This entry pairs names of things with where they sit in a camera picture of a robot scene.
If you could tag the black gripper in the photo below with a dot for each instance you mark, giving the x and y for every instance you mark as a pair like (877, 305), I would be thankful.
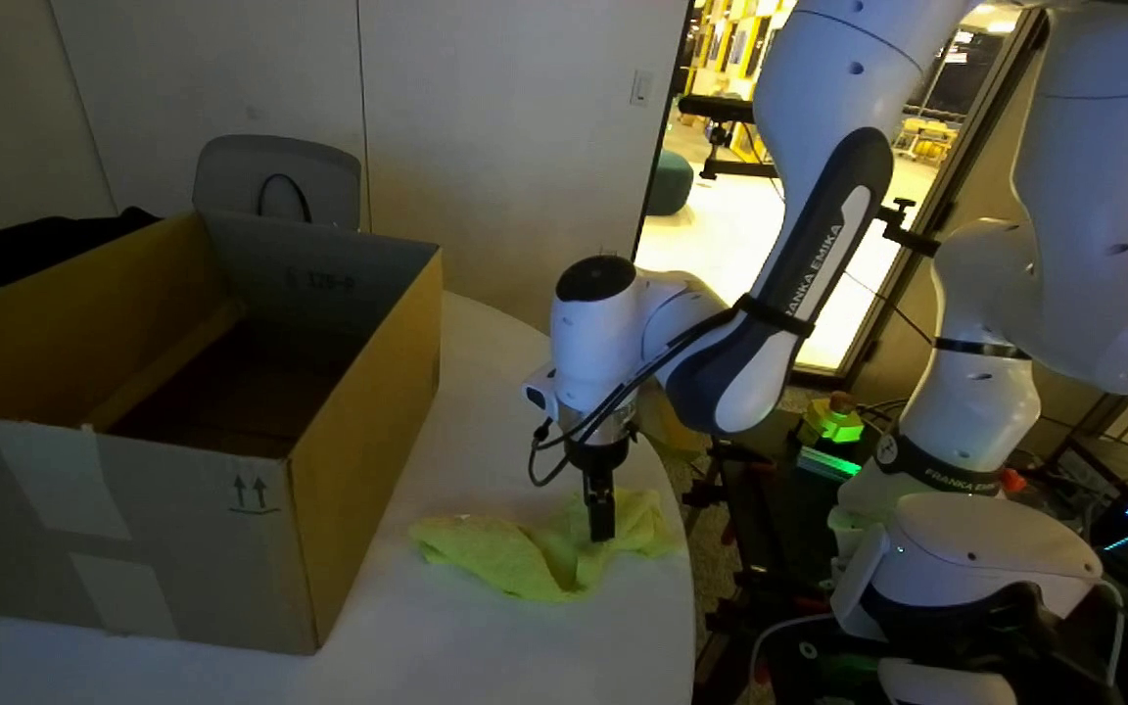
(602, 461)

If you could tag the brown cardboard box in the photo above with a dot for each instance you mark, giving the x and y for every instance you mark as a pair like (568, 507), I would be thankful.
(200, 425)

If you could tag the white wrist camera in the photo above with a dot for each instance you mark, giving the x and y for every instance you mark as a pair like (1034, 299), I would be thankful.
(542, 393)

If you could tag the black bag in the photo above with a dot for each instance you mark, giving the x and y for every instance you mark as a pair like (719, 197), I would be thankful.
(52, 241)

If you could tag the green lit electronics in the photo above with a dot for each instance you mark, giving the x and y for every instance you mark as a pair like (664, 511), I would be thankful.
(830, 442)

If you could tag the yellow microfiber towel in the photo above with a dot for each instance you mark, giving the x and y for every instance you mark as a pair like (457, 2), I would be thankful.
(546, 560)

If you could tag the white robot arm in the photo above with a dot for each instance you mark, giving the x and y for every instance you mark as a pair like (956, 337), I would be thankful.
(1020, 291)

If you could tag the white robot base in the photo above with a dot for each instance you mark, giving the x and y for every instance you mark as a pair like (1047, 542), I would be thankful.
(965, 596)

